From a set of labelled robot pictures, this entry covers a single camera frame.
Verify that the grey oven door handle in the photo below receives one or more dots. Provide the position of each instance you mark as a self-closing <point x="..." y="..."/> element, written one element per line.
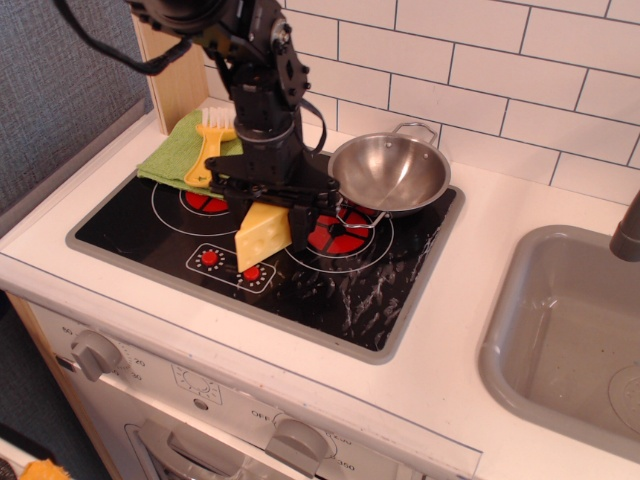
<point x="184" y="453"/>

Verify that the grey left oven knob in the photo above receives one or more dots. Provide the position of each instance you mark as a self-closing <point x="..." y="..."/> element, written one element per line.
<point x="95" y="355"/>

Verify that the green cloth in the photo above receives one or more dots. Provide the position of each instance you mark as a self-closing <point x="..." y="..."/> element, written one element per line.
<point x="175" y="156"/>

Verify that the red stove knob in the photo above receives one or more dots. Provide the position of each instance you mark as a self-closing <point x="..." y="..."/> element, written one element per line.
<point x="252" y="274"/>
<point x="209" y="258"/>

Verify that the grey sink basin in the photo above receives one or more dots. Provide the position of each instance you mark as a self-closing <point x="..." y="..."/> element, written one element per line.
<point x="562" y="346"/>

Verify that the orange fuzzy object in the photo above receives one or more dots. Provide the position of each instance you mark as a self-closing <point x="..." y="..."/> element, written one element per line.
<point x="44" y="470"/>

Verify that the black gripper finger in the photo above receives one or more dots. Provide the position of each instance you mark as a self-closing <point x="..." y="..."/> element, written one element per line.
<point x="302" y="222"/>

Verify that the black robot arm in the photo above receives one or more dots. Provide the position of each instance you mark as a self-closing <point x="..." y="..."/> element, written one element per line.
<point x="251" y="45"/>

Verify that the yellow cheese wedge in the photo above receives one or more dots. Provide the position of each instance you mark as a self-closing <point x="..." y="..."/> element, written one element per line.
<point x="264" y="231"/>

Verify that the red right stove knob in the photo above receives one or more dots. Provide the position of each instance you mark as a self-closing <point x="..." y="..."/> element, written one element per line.
<point x="252" y="274"/>

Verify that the steel pan with handles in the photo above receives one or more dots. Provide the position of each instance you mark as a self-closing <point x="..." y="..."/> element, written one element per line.
<point x="396" y="173"/>

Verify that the red left stove knob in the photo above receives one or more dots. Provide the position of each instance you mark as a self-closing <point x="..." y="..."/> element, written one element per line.
<point x="209" y="258"/>

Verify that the wooden side post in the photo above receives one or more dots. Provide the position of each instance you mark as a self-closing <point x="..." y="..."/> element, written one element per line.
<point x="182" y="86"/>

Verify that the black toy stovetop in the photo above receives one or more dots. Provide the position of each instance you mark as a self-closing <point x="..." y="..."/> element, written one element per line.
<point x="353" y="288"/>

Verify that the grey faucet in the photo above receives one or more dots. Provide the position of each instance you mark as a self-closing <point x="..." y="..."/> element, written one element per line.
<point x="625" y="242"/>

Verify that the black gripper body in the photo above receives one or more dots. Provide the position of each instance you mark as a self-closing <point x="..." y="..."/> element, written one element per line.
<point x="282" y="172"/>

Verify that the yellow dish brush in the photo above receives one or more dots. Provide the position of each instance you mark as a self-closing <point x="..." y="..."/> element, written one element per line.
<point x="215" y="128"/>

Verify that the grey right oven knob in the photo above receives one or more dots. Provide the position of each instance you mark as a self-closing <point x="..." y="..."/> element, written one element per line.
<point x="298" y="446"/>

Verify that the grey oven knob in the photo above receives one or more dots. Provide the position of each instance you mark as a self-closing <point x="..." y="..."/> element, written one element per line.
<point x="298" y="446"/>
<point x="95" y="355"/>

